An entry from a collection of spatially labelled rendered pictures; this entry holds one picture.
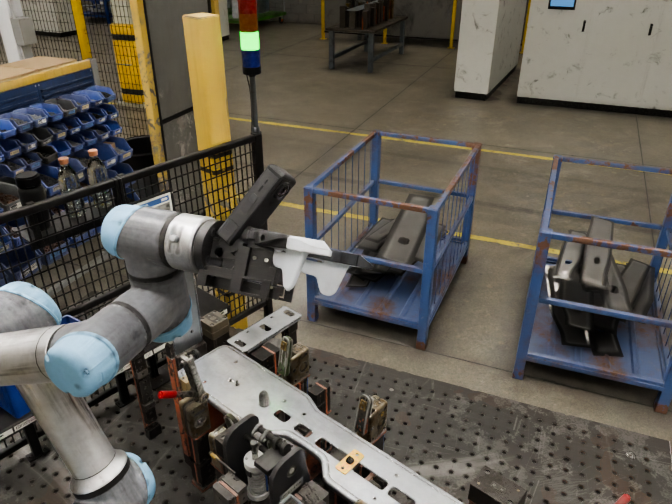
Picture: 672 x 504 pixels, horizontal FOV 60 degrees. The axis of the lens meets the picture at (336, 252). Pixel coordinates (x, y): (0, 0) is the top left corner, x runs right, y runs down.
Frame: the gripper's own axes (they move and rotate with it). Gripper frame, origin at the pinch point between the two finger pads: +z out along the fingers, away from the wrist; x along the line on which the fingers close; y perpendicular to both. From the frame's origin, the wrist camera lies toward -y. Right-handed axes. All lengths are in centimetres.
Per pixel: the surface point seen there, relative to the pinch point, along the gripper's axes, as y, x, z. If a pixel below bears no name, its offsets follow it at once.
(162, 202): -13, -105, -112
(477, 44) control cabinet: -371, -743, -139
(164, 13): -154, -244, -253
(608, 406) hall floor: 40, -291, 57
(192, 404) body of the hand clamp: 46, -85, -71
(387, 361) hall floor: 42, -279, -64
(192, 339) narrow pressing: 32, -110, -91
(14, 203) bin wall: -6, -172, -261
